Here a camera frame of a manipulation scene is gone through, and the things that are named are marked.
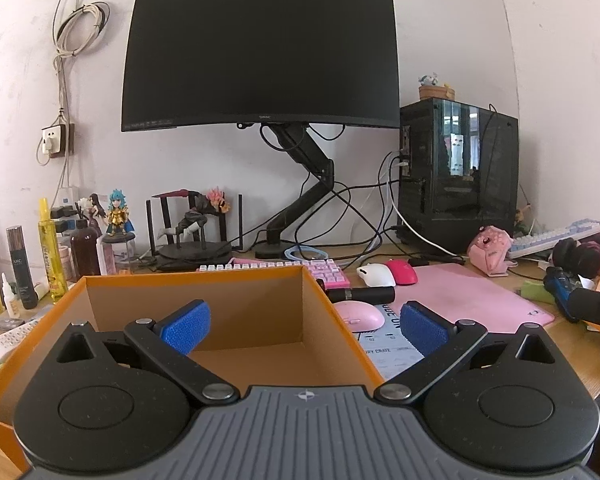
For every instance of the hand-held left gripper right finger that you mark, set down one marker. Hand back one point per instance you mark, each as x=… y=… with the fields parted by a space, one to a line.
x=425 y=327

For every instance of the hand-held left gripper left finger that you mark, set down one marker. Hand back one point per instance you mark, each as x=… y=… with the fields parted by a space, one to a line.
x=185 y=327

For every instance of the blue and black handheld device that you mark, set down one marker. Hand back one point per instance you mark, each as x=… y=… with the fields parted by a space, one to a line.
x=561 y=290

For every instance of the orange cardboard box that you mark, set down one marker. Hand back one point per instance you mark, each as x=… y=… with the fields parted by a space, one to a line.
x=260 y=310

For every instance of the wooden desktop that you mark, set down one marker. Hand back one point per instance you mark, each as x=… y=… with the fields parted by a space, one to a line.
x=575 y=360

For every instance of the black headphones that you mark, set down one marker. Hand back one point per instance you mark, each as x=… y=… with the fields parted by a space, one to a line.
x=580 y=257

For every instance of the pink mouse pad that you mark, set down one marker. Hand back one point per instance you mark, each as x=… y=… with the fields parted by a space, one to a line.
x=470 y=295

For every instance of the magenta mouse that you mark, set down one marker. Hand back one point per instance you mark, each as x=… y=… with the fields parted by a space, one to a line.
x=402 y=271

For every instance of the pale pink mouse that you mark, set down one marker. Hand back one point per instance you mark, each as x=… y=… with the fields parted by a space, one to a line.
x=357 y=316

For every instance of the white mouse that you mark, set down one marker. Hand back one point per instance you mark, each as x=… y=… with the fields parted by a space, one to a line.
x=376 y=275

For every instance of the black cylinder flashlight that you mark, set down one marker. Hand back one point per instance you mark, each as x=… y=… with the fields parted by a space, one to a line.
x=360 y=294

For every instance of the white and blue keyboard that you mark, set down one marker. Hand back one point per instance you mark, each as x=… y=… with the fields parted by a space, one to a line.
x=555 y=235

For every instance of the clear figurine display stand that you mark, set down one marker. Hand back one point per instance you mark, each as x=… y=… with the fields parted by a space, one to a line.
x=120 y=257

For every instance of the pink plush toy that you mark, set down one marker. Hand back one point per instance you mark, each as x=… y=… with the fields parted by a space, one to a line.
x=490 y=252

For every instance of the black pink-haired action figurine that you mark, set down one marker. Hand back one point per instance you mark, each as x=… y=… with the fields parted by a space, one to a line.
x=195 y=215

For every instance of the pink keyboard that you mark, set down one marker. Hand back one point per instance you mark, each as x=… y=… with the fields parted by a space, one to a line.
x=325 y=270

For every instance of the tiny figurine beside computer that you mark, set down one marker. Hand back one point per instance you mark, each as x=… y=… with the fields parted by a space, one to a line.
x=522 y=220

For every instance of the brown bottle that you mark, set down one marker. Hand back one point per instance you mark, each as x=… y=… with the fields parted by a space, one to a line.
x=86 y=250

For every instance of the blue-haired gold figurine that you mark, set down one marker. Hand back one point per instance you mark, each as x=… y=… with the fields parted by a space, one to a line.
x=116 y=215

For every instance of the small white tube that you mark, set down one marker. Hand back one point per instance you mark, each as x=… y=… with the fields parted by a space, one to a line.
x=41 y=292

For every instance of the dark-haired small figurine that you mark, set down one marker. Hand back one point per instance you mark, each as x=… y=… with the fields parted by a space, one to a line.
x=95 y=207

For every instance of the yellow clear bottle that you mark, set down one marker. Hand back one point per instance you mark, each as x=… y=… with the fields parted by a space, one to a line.
x=50 y=255

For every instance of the black computer case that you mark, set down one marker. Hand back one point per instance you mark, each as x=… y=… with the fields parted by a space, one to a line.
x=460 y=175

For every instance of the white remote control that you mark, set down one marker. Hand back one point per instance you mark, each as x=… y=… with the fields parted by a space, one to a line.
x=15 y=340

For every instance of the tall black bottle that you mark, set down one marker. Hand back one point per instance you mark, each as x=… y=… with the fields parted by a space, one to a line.
x=22 y=270

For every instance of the small white dropper bottle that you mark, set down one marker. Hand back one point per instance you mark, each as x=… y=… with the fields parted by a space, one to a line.
x=11 y=300

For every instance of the small figurine in wooden tub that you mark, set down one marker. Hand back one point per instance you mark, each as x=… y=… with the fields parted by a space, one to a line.
x=436 y=89

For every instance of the black curved monitor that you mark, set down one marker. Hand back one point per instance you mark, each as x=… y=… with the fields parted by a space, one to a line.
x=260 y=55

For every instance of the white wall adapter box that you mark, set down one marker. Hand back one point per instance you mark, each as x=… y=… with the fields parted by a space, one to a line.
x=68 y=196

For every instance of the white wall socket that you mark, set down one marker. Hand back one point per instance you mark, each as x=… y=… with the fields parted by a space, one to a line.
x=52 y=140

